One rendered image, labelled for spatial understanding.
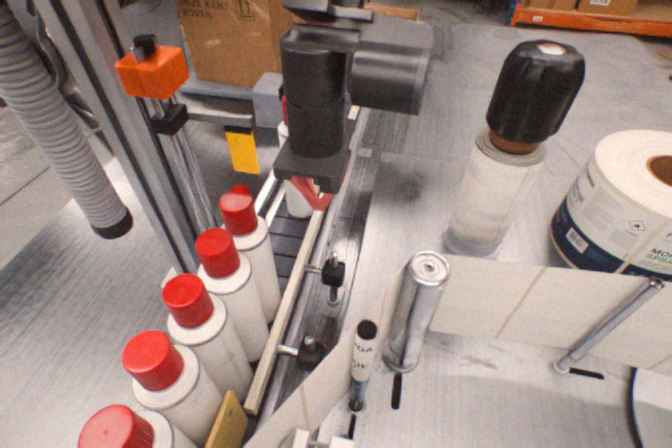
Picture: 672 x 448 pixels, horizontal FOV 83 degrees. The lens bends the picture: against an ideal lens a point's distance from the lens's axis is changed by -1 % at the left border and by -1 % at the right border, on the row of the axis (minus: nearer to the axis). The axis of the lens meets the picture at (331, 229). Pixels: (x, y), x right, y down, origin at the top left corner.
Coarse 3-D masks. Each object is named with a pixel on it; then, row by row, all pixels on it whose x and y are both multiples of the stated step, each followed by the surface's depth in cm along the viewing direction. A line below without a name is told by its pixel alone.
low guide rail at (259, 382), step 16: (352, 112) 79; (320, 192) 62; (304, 240) 55; (304, 256) 53; (288, 288) 50; (288, 304) 48; (272, 336) 45; (272, 352) 44; (256, 384) 41; (256, 400) 40
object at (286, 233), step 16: (272, 224) 62; (288, 224) 62; (304, 224) 62; (320, 224) 62; (272, 240) 60; (288, 240) 60; (288, 256) 58; (288, 272) 56; (288, 320) 51; (256, 368) 46; (272, 368) 46; (256, 416) 42
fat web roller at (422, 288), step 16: (416, 256) 34; (432, 256) 34; (416, 272) 33; (432, 272) 33; (448, 272) 33; (416, 288) 33; (432, 288) 33; (400, 304) 37; (416, 304) 35; (432, 304) 35; (400, 320) 39; (416, 320) 37; (400, 336) 40; (416, 336) 39; (384, 352) 47; (400, 352) 43; (416, 352) 43; (400, 368) 46
